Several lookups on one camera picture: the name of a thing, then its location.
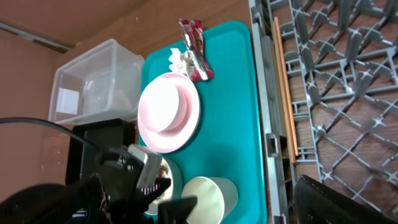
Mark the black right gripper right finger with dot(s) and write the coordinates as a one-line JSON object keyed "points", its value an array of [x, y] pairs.
{"points": [[314, 202]]}

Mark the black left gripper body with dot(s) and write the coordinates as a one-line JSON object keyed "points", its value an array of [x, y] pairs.
{"points": [[129, 179]]}

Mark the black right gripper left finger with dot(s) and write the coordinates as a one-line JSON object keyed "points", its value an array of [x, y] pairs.
{"points": [[176, 211]]}

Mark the grey bowl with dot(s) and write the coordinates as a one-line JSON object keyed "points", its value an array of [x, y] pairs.
{"points": [[177, 185]]}

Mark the rice and food waste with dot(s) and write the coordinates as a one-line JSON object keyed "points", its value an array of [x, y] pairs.
{"points": [[164, 173]]}

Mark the cream paper cup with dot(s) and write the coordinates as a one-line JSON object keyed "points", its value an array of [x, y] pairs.
{"points": [[216, 198]]}

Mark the grey dishwasher rack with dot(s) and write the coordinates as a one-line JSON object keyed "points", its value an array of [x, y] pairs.
{"points": [[341, 61]]}

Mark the black plastic tray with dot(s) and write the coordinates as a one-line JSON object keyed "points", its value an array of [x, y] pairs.
{"points": [[110, 134]]}

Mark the wooden chopstick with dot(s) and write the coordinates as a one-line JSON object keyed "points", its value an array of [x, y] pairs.
{"points": [[287, 89], [292, 157]]}

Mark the teal serving tray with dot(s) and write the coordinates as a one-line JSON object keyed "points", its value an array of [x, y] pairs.
{"points": [[228, 141]]}

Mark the pink plate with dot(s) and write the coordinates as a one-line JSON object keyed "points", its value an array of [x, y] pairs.
{"points": [[169, 141]]}

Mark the pink bowl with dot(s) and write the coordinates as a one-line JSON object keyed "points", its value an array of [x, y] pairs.
{"points": [[162, 105]]}

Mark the clear plastic container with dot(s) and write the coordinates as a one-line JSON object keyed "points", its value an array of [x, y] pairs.
{"points": [[101, 84]]}

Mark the crumpled white tissue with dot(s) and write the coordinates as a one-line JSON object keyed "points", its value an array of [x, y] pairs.
{"points": [[180, 61]]}

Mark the red foil snack wrapper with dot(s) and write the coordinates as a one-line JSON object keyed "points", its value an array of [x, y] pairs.
{"points": [[197, 67]]}

